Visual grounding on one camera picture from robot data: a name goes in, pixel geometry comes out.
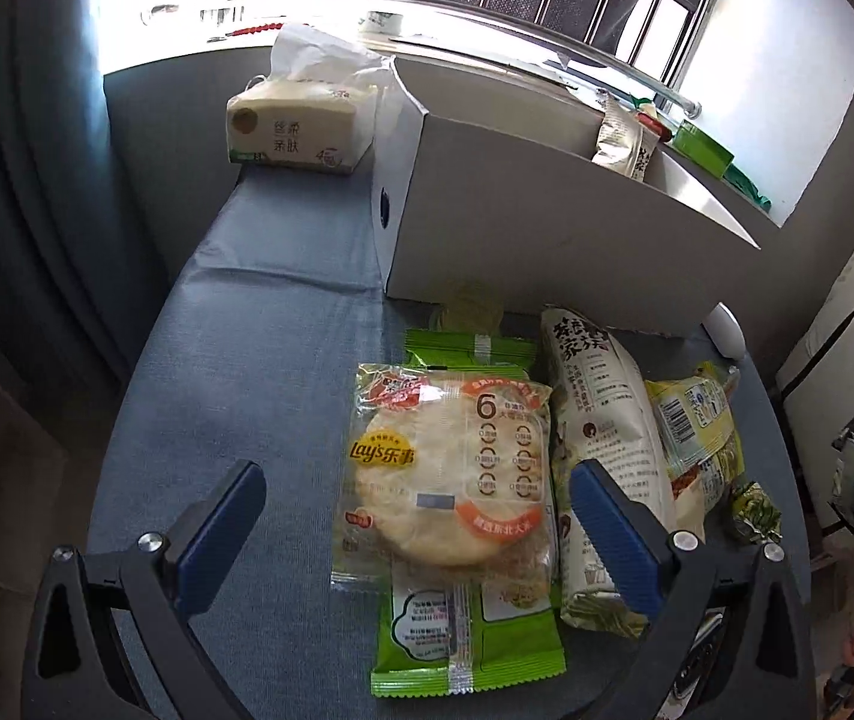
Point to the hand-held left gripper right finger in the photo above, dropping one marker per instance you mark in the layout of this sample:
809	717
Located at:
614	540

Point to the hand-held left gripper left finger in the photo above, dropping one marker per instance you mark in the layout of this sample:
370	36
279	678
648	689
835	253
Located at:
218	532

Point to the clear round rice cracker packet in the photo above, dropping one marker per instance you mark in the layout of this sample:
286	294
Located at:
434	480

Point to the white cardboard box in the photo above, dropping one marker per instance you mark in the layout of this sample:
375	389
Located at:
539	225

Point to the tall white snack bag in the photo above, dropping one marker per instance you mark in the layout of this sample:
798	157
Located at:
607	420

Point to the small green candy packet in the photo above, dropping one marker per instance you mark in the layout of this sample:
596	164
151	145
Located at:
757	514

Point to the green snack packet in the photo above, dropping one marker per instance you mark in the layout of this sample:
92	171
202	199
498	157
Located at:
506	637

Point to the blue-grey tablecloth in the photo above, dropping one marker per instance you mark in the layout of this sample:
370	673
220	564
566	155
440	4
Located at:
262	360

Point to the white rounded object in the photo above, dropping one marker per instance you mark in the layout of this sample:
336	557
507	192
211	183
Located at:
723	330

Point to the white pillow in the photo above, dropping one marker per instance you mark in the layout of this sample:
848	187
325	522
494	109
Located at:
847	315

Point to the pale yellow snack packet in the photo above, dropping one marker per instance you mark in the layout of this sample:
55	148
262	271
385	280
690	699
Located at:
472	313

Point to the white striped snack packet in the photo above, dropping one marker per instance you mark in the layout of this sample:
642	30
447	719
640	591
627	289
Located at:
626	142

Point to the green packet on sill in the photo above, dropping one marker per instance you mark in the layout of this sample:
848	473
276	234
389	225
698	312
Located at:
704	146

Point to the beige tissue pack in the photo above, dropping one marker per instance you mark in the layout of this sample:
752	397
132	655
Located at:
284	127

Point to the small red packet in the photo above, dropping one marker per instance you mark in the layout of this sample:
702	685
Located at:
652	120

